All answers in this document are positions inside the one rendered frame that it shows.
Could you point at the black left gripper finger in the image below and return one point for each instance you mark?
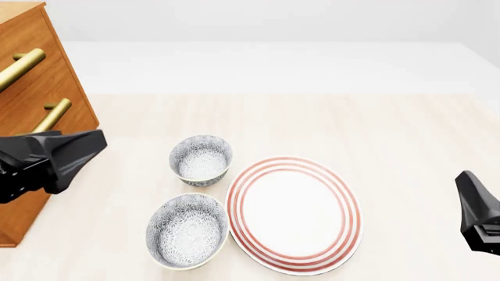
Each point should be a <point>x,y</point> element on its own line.
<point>74,155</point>
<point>23,149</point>

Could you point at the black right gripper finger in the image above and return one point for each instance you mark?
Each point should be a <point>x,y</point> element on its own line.
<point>478,202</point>

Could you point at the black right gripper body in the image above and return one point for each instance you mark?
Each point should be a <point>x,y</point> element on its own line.
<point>488,240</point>

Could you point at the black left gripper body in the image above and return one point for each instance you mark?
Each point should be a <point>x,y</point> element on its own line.
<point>19,184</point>

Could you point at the patterned grey bowl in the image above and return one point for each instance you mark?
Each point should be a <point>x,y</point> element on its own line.
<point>201,164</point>
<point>186,234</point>

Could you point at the wooden cabinet drawer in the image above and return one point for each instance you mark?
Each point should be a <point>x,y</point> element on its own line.
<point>19,218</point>
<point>62,85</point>
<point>27,35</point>

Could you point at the wooden cabinet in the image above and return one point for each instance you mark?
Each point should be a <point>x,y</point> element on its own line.
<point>27,13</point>

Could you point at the white plate with red rings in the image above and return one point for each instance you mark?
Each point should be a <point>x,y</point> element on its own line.
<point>293,216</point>

